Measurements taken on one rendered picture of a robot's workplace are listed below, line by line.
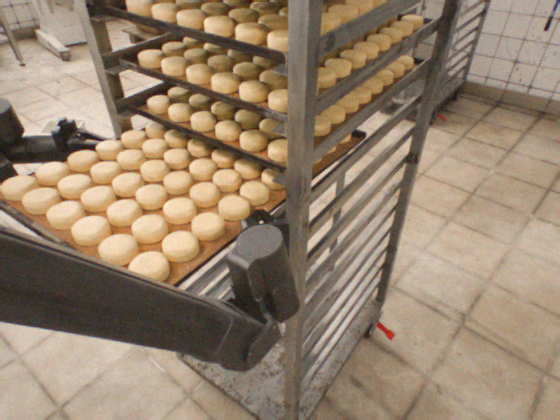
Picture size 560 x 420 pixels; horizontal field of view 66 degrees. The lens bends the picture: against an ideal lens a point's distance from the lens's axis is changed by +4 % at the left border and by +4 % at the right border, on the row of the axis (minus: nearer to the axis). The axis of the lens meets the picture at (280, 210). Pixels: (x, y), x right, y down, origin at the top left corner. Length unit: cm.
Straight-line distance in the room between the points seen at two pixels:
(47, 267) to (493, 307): 185
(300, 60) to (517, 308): 167
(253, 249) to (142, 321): 15
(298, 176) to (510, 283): 162
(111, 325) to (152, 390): 131
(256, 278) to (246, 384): 100
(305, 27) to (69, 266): 37
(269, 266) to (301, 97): 23
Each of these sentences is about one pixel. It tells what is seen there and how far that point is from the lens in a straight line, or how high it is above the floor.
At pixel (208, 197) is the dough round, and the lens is 69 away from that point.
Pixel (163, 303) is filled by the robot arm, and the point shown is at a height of 113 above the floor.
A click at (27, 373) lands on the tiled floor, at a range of 189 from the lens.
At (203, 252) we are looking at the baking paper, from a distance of 62.
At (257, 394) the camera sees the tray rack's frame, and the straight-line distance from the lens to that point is 144.
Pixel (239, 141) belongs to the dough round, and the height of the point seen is 104.
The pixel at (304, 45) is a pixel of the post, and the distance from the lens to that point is 56.
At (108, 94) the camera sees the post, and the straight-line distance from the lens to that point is 93.
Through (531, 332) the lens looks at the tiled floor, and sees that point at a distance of 200.
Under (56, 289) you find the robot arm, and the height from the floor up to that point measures 120.
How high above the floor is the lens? 143
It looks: 39 degrees down
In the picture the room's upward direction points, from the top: straight up
